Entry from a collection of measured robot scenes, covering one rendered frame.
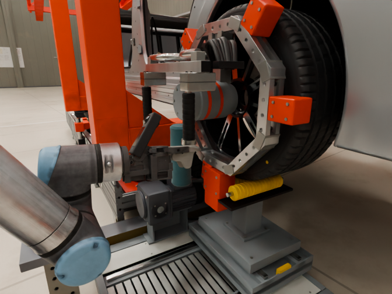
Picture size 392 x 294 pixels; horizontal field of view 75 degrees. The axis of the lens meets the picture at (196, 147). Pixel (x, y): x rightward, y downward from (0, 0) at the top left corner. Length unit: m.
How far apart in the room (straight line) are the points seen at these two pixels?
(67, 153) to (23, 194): 0.16
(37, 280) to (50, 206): 1.10
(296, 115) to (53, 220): 0.59
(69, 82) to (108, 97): 1.93
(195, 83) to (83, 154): 0.33
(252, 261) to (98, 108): 0.93
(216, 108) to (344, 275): 1.06
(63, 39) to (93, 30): 1.94
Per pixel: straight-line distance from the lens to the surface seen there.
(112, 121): 1.27
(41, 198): 0.46
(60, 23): 3.20
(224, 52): 0.75
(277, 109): 0.74
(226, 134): 1.11
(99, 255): 0.51
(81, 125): 2.50
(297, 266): 1.27
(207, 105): 0.87
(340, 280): 1.52
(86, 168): 0.58
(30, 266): 0.90
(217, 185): 1.02
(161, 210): 1.27
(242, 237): 1.23
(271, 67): 0.76
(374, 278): 1.62
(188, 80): 0.69
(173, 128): 1.02
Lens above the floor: 0.95
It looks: 17 degrees down
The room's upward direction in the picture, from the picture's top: straight up
